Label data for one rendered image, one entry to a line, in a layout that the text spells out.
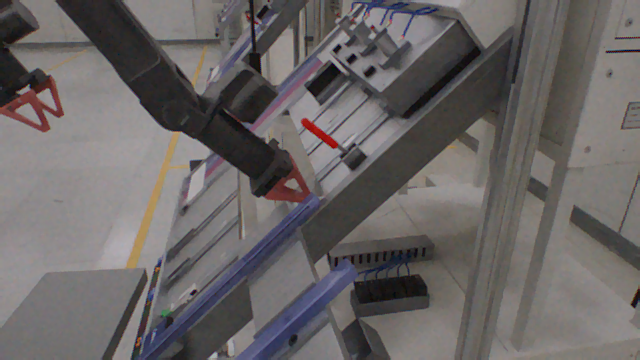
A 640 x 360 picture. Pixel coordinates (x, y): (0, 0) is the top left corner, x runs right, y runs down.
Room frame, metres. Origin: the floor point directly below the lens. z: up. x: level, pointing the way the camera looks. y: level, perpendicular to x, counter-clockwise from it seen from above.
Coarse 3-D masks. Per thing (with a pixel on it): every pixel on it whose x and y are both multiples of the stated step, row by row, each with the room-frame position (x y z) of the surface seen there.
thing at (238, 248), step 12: (384, 108) 0.63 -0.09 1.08; (372, 120) 0.63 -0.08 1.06; (360, 132) 0.62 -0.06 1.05; (348, 144) 0.62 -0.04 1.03; (336, 156) 0.61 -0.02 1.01; (324, 168) 0.61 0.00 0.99; (312, 180) 0.61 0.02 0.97; (300, 192) 0.60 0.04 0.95; (240, 240) 0.59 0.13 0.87; (228, 252) 0.59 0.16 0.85; (240, 252) 0.58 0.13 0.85; (216, 264) 0.58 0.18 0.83; (204, 276) 0.58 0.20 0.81; (168, 312) 0.56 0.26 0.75
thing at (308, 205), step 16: (304, 208) 0.37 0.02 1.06; (288, 224) 0.36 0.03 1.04; (272, 240) 0.36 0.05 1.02; (256, 256) 0.36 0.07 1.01; (240, 272) 0.35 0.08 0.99; (224, 288) 0.35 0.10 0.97; (208, 304) 0.34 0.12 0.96; (176, 320) 0.34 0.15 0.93; (192, 320) 0.34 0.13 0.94; (160, 336) 0.34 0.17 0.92; (176, 336) 0.33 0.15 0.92; (144, 352) 0.33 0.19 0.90; (160, 352) 0.33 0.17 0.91
